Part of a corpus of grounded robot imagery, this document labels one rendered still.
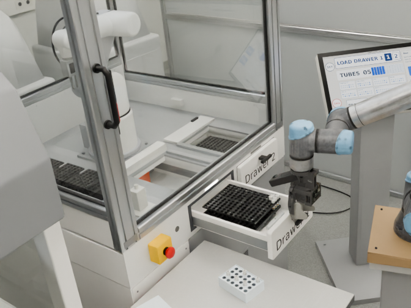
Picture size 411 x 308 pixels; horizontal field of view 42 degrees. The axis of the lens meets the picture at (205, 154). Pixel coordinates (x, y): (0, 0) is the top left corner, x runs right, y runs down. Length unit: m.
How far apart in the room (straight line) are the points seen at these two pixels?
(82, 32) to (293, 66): 2.39
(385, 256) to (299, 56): 2.00
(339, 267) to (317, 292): 1.24
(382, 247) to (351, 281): 1.05
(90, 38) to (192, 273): 0.87
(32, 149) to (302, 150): 0.88
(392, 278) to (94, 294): 1.04
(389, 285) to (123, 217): 0.96
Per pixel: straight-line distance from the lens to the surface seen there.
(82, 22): 1.44
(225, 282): 1.78
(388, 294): 2.07
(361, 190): 2.77
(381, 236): 1.96
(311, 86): 3.65
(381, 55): 2.57
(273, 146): 2.32
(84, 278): 2.00
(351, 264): 3.04
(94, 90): 1.49
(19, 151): 1.06
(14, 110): 1.07
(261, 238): 1.81
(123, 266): 1.76
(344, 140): 1.65
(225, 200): 1.98
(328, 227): 3.37
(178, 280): 1.87
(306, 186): 1.75
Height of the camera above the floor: 1.96
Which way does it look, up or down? 27 degrees down
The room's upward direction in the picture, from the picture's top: 6 degrees counter-clockwise
